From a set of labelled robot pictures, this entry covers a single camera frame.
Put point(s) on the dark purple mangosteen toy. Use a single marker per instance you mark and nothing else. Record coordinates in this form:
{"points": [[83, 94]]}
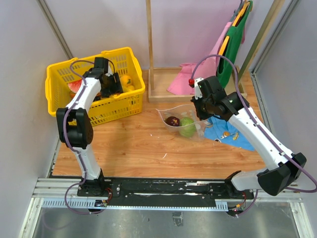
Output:
{"points": [[172, 121]]}

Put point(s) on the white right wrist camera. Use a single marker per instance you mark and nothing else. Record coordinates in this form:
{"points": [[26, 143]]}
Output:
{"points": [[197, 89]]}

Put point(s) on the green cloth garment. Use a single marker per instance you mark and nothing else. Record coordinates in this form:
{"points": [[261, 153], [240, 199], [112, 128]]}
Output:
{"points": [[236, 34]]}

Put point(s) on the pink cloth garment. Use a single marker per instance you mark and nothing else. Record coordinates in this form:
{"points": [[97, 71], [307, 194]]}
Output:
{"points": [[180, 85]]}

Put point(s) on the clear zip top bag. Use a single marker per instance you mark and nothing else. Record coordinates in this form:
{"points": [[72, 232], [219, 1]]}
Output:
{"points": [[186, 110]]}

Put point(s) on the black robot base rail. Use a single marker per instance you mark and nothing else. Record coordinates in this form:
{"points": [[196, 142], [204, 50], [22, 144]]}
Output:
{"points": [[162, 193]]}

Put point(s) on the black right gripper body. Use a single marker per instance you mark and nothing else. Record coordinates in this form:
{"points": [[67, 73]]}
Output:
{"points": [[203, 107]]}

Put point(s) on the yellow lemon toy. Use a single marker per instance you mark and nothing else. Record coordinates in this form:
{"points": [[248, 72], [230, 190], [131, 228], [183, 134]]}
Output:
{"points": [[129, 88]]}

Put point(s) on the wooden clothes rack frame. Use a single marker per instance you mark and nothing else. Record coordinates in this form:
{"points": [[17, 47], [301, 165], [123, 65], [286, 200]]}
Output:
{"points": [[161, 77]]}

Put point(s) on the yellow plastic shopping basket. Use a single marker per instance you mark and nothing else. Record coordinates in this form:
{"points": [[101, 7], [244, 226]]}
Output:
{"points": [[118, 106]]}

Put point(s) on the green cabbage toy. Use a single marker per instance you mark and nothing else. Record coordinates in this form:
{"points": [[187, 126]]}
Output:
{"points": [[188, 128]]}

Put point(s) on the blue cartoon print cloth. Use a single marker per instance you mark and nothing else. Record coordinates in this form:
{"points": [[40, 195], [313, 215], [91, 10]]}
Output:
{"points": [[222, 131]]}

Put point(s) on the watermelon slice toy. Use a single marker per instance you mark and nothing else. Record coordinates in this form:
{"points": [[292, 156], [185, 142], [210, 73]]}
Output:
{"points": [[75, 85]]}

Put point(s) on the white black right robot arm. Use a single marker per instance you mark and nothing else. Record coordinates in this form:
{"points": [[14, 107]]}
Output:
{"points": [[282, 166]]}

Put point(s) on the yellow clothes hanger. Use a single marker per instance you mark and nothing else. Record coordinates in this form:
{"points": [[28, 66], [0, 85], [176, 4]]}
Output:
{"points": [[224, 45]]}

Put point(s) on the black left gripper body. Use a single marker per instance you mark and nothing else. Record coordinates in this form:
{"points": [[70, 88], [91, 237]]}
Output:
{"points": [[113, 86]]}

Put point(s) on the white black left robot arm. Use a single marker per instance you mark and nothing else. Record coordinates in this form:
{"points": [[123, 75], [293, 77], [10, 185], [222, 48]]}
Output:
{"points": [[75, 128]]}

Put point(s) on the orange fruit toy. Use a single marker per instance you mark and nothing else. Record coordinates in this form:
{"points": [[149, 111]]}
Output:
{"points": [[126, 80]]}

